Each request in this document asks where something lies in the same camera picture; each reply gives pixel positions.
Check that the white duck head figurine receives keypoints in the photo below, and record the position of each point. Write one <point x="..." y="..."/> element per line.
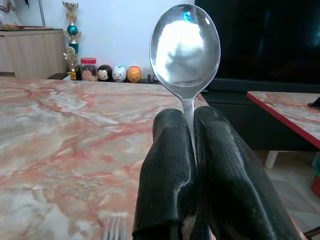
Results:
<point x="119" y="73"/>

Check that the tall gold teal trophy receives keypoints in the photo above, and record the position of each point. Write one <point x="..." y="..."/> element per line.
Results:
<point x="72" y="27"/>

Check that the orange bear head figurine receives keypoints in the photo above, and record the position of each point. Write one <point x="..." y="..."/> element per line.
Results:
<point x="134" y="74"/>

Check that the small dark metal figurine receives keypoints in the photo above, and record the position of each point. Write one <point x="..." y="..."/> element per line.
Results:
<point x="149" y="77"/>

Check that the red edged marble side table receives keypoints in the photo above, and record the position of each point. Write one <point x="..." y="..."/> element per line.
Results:
<point x="292" y="112"/>

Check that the small gold trophy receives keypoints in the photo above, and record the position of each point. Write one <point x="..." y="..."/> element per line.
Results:
<point x="70" y="61"/>

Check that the silver metal fork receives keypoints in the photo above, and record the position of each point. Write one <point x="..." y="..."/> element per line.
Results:
<point x="114" y="228"/>

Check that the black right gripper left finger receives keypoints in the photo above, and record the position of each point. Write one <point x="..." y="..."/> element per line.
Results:
<point x="165" y="172"/>

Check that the black mouse head figurine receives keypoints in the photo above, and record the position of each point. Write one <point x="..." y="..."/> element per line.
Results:
<point x="104" y="72"/>

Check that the silver metal spoon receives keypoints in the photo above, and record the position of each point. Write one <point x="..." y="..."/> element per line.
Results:
<point x="184" y="47"/>

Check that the red lidded plastic jar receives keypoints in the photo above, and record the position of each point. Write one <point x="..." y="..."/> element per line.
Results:
<point x="88" y="69"/>

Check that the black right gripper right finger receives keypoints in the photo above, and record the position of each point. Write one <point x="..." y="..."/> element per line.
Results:
<point x="235" y="180"/>

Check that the black television console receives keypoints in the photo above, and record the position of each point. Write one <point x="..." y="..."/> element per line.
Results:
<point x="252" y="120"/>

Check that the light wood sideboard cabinet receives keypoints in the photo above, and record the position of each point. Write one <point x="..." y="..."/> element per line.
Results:
<point x="32" y="52"/>

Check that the black flat screen television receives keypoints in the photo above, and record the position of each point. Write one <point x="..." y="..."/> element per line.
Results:
<point x="270" y="42"/>

